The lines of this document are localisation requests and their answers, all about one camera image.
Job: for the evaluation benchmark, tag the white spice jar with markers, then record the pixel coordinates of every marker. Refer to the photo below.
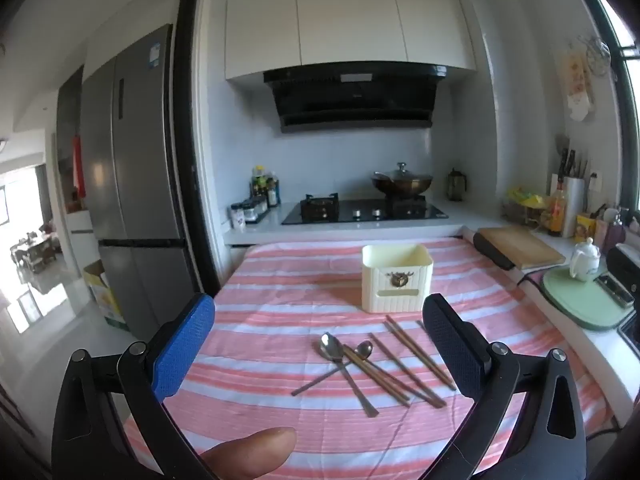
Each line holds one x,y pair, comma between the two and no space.
238,217

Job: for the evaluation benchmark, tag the cardboard box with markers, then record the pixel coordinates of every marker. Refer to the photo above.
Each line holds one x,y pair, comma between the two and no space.
107,295

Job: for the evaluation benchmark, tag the black appliance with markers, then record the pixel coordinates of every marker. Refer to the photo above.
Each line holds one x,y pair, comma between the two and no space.
625,265

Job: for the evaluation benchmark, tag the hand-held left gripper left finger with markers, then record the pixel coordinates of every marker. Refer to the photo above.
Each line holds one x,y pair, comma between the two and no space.
185,345

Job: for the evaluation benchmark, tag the black range hood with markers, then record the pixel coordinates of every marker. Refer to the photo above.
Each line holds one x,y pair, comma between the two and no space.
350,100

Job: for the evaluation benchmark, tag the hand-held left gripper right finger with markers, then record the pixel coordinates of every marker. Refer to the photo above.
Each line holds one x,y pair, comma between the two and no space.
450,350

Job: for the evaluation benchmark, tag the steel utensil holder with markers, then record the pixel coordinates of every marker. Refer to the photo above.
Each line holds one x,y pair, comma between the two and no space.
574,205

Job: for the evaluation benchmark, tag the red hanging cloth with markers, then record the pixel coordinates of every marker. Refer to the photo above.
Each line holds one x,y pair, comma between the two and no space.
78,167

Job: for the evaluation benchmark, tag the grey refrigerator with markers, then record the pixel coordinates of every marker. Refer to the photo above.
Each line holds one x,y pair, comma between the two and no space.
135,160

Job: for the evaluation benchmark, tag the black window frame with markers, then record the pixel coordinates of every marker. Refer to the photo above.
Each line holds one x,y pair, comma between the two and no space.
617,75

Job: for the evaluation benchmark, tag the white teapot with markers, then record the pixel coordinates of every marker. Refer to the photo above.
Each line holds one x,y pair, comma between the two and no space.
584,260

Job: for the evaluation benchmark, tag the soap dispenser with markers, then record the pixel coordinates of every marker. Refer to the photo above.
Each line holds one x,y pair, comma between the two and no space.
615,232

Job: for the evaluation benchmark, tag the yellow cap condiment bottle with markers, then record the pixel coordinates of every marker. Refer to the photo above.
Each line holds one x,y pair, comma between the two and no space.
258,182

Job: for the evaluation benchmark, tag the wooden cutting board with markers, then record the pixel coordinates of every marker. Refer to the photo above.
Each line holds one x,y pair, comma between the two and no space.
525,245

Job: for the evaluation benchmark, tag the wall hanging towel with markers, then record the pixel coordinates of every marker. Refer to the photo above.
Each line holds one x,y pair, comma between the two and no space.
581,85

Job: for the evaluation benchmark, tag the green cutting board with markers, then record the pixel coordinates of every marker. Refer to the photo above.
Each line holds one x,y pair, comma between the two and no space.
580,300

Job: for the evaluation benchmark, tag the metal wall hook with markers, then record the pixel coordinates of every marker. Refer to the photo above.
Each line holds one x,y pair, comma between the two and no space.
596,50

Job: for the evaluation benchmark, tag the yellow package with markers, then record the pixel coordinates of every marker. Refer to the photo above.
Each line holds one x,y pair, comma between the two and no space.
525,197

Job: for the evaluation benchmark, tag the orange sauce bottle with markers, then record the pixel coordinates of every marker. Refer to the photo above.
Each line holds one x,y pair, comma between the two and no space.
556,212

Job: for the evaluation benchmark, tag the black door frame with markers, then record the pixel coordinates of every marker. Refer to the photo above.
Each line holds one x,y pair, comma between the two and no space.
192,110

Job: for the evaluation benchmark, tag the large metal spoon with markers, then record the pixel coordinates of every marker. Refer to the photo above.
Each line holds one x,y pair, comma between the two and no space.
331,346

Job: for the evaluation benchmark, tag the white wall cabinet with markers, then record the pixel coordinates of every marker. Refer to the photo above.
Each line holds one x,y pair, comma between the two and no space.
350,10

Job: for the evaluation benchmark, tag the yellow carton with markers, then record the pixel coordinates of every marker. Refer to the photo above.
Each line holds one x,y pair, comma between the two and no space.
584,230

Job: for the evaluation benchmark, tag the wooden chopstick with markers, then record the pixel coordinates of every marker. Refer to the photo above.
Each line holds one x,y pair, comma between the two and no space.
385,378
420,348
415,351
405,367
380,382

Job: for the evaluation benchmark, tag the black gas stove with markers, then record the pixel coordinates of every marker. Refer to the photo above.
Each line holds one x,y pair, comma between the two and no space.
365,212

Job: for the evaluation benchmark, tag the person's left hand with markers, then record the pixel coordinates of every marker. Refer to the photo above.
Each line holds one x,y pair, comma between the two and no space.
250,452

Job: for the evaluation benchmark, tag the dining table with chairs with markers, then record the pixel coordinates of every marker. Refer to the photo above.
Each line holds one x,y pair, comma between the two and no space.
35,252

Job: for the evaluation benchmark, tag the dark wok with lid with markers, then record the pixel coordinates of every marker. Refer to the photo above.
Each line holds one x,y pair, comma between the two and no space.
401,182

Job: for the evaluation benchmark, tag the pink white striped cloth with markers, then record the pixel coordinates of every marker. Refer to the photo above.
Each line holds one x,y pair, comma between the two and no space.
280,320

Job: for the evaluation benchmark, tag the cream utensil holder box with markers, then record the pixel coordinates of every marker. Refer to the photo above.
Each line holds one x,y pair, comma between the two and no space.
380,290

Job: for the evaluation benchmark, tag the small metal spoon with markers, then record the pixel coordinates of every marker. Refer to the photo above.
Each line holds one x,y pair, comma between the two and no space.
365,349

